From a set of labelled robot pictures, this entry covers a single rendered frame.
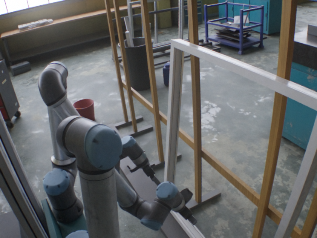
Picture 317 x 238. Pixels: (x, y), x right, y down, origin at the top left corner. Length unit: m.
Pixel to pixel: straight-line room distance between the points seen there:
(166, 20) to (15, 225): 8.14
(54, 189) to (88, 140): 0.82
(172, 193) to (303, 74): 2.10
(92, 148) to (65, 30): 7.80
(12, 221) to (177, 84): 1.35
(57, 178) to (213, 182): 1.68
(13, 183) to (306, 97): 1.13
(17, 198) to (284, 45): 1.22
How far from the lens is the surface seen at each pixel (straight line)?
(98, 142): 0.76
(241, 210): 2.61
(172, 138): 2.15
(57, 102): 1.31
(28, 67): 7.19
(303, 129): 3.21
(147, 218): 1.25
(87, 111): 3.93
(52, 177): 1.61
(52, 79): 1.33
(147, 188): 2.73
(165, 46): 6.46
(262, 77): 1.30
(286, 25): 1.25
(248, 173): 2.96
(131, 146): 1.58
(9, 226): 1.69
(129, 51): 4.49
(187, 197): 1.41
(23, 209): 1.17
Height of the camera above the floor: 1.96
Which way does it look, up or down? 30 degrees down
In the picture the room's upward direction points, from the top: 7 degrees counter-clockwise
